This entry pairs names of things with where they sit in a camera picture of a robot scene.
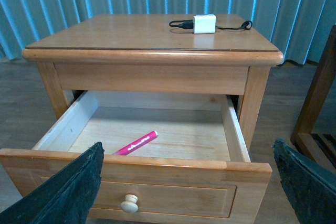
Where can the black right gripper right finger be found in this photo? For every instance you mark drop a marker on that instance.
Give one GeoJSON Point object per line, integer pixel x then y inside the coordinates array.
{"type": "Point", "coordinates": [309, 187]}

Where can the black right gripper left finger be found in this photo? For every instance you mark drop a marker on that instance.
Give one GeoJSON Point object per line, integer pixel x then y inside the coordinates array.
{"type": "Point", "coordinates": [66, 197]}

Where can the round wooden drawer knob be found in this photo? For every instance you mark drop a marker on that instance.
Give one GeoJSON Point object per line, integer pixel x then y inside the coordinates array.
{"type": "Point", "coordinates": [129, 205]}

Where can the pink marker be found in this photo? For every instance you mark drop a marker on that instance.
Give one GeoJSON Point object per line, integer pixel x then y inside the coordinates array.
{"type": "Point", "coordinates": [128, 149]}

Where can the wooden top drawer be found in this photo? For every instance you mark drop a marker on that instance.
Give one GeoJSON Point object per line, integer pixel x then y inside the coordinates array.
{"type": "Point", "coordinates": [197, 170]}

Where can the wooden nightstand cabinet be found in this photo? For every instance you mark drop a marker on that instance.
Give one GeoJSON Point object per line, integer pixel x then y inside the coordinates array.
{"type": "Point", "coordinates": [143, 53]}

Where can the grey pleated curtain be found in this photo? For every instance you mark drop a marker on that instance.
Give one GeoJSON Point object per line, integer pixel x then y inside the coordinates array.
{"type": "Point", "coordinates": [299, 28]}

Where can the white charger box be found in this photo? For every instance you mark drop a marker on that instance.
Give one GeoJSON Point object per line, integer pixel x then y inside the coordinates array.
{"type": "Point", "coordinates": [204, 24]}

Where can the dark wooden furniture frame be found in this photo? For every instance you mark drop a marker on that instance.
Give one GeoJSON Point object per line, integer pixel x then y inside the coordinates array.
{"type": "Point", "coordinates": [320, 148]}

